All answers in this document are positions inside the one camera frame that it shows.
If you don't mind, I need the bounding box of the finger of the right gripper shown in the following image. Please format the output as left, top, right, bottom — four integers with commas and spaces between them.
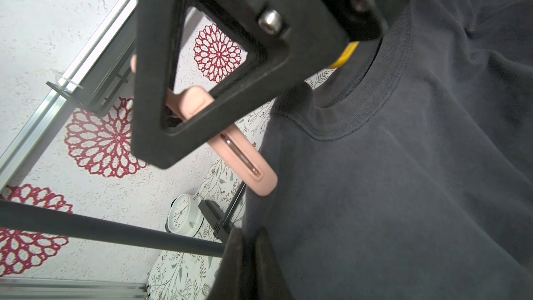
130, 0, 348, 169

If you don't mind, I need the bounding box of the yellow plastic hanger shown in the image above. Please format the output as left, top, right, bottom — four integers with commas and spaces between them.
328, 42, 359, 69

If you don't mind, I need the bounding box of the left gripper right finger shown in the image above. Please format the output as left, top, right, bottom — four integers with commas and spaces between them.
255, 228, 294, 300

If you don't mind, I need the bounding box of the dark grey t-shirt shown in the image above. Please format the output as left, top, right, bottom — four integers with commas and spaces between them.
243, 0, 532, 299

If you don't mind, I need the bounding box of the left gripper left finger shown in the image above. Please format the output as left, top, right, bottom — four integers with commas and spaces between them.
206, 229, 250, 300

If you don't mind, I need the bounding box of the pink clothespin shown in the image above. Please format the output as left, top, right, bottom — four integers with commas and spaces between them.
130, 53, 278, 197

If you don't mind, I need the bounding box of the white alarm clock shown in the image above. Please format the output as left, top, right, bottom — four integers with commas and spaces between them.
165, 194, 204, 238

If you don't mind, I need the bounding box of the black clothes rack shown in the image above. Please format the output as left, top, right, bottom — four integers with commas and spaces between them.
1, 198, 226, 258

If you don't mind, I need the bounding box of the black wall shelf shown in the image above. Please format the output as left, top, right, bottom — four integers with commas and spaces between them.
47, 11, 137, 117

